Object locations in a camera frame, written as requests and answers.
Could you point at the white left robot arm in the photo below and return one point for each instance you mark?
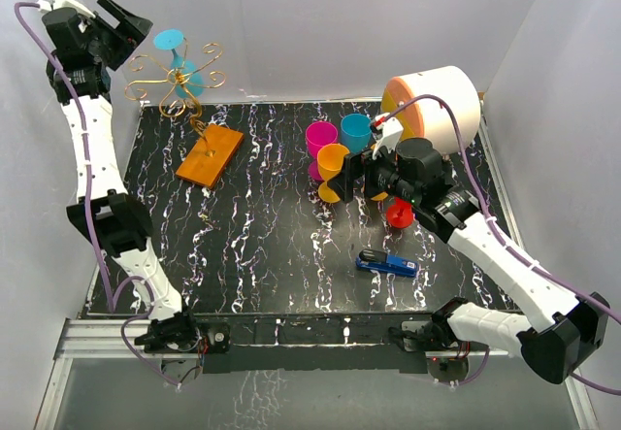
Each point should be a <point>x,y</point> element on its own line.
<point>105,213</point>

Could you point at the blue black stapler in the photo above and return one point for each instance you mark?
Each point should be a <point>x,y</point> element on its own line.
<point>371,259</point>

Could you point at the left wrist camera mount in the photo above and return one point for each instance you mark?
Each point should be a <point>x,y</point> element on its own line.
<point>48,6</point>

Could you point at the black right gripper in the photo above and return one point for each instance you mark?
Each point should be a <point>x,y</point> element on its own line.
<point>352,169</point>

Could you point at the yellow wine glass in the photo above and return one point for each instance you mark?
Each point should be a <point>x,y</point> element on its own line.
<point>378,196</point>

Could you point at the gold wire wine glass rack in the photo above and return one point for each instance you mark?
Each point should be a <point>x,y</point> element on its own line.
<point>171,105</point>

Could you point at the aluminium frame rail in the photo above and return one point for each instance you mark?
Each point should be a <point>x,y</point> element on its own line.
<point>309,331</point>

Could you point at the orange-yellow wine glass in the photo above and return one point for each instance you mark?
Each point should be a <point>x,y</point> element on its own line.
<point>329,163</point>

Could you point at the red wine glass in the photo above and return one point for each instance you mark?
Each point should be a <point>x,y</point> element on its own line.
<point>400,214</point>

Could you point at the white cylinder with orange face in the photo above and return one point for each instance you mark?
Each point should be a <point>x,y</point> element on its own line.
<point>427,118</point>

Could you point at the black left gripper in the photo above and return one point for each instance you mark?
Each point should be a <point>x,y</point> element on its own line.
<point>130,35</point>

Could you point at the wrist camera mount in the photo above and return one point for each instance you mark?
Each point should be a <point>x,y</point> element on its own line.
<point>48,6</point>
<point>387,131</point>

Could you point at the blue wine glass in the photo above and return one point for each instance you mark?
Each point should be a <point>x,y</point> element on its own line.
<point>355,132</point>
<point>185,76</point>

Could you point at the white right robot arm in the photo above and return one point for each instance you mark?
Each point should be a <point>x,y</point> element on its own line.
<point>556,329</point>

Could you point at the pink wine glass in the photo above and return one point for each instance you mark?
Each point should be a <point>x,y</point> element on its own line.
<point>318,135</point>

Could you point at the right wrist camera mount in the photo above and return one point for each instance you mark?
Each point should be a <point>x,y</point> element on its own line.
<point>387,131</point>

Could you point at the wooden rack base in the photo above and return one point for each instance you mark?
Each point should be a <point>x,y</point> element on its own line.
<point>207,160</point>

